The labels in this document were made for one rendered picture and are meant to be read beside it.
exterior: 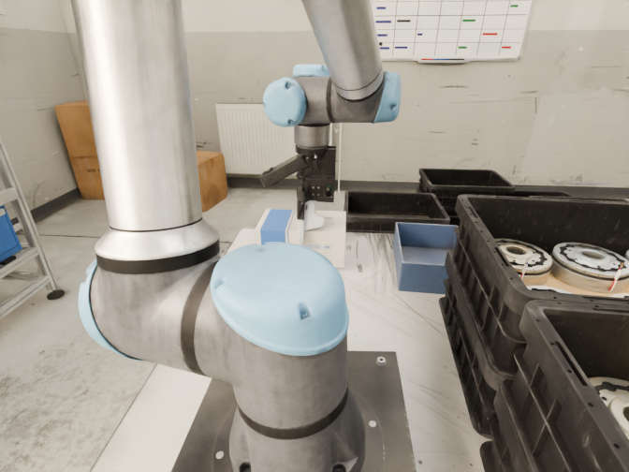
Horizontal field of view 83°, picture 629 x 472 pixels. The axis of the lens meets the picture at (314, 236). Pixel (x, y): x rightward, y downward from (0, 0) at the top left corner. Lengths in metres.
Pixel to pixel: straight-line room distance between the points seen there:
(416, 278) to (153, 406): 0.51
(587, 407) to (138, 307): 0.35
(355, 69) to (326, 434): 0.43
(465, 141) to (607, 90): 1.11
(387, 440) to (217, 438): 0.20
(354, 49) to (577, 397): 0.41
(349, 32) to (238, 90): 2.95
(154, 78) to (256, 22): 3.02
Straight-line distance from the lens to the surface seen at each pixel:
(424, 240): 0.94
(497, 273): 0.46
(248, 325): 0.28
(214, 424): 0.50
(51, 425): 1.67
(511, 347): 0.47
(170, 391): 0.61
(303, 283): 0.30
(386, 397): 0.51
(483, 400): 0.53
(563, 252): 0.70
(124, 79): 0.34
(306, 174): 0.77
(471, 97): 3.43
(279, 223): 0.82
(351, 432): 0.41
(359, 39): 0.49
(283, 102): 0.61
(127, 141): 0.34
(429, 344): 0.67
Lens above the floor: 1.14
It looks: 27 degrees down
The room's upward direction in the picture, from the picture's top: straight up
